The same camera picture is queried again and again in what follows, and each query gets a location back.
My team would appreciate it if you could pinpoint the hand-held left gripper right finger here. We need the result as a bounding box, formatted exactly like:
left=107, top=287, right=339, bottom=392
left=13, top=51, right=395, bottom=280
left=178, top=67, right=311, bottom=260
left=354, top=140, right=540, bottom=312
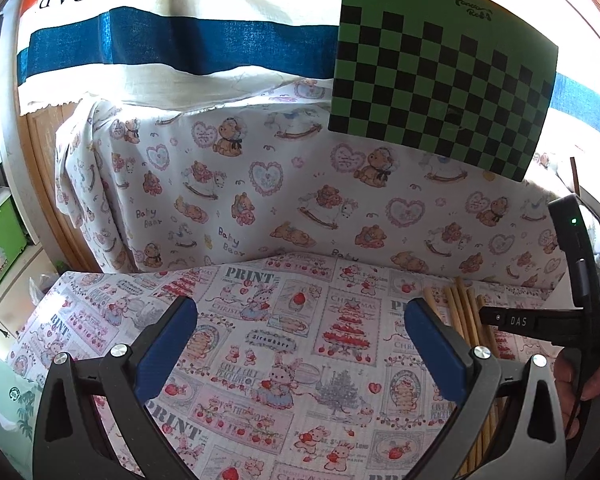
left=404, top=297, right=568, bottom=480

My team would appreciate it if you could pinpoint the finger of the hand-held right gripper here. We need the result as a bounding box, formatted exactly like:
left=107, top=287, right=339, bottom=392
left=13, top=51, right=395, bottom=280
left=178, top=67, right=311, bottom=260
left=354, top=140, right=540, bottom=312
left=477, top=306, right=581, bottom=347

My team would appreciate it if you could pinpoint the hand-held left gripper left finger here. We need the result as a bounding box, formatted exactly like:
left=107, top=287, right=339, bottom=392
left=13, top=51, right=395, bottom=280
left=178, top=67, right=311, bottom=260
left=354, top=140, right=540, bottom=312
left=32, top=296, right=198, bottom=480

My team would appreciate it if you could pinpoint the bundle of wooden chopsticks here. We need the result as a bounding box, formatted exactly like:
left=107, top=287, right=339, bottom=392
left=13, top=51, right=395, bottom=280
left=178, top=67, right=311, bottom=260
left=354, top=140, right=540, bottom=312
left=422, top=276, right=508, bottom=480

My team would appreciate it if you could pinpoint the person's right hand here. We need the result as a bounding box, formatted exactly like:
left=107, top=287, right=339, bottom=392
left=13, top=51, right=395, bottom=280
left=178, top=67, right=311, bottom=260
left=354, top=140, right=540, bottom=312
left=553, top=346, right=600, bottom=441

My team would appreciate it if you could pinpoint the strawberry print tablecloth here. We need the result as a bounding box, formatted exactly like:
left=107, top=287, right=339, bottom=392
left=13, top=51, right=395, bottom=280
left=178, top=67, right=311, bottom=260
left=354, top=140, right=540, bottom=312
left=5, top=252, right=561, bottom=480

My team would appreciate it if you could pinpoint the green leaf print bag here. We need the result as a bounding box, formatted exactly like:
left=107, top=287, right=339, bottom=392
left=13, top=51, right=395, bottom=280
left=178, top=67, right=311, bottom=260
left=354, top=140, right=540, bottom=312
left=0, top=350, right=47, bottom=443

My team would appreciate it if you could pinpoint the bear print cloth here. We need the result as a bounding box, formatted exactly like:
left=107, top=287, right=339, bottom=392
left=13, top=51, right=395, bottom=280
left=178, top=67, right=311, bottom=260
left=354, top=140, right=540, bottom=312
left=55, top=77, right=577, bottom=292

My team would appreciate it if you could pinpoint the green storage box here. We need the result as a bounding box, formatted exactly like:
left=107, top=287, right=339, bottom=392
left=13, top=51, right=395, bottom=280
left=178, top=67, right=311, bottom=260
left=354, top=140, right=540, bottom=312
left=0, top=187, right=29, bottom=306

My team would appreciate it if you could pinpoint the green black checkerboard card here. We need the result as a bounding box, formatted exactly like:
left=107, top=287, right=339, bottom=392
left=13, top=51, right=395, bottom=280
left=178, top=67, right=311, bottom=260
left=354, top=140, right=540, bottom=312
left=328, top=0, right=560, bottom=183

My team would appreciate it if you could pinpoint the white blue orange striped cloth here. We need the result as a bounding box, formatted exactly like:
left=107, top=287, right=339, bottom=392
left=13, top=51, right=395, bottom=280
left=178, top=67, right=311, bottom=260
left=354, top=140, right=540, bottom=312
left=17, top=0, right=600, bottom=138

